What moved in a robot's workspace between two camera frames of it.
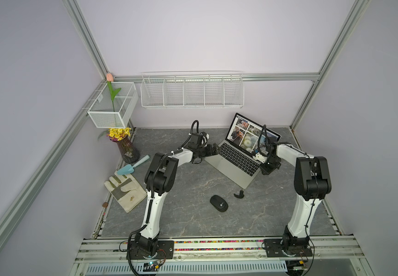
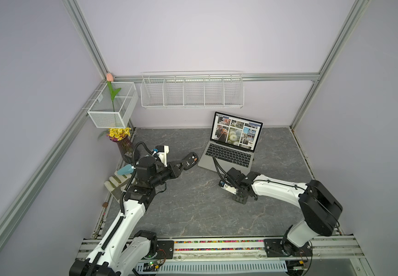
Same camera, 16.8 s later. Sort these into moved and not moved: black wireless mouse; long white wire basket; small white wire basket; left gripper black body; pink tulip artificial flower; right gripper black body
Moved: black wireless mouse; left gripper black body; right gripper black body
Not moved: long white wire basket; pink tulip artificial flower; small white wire basket
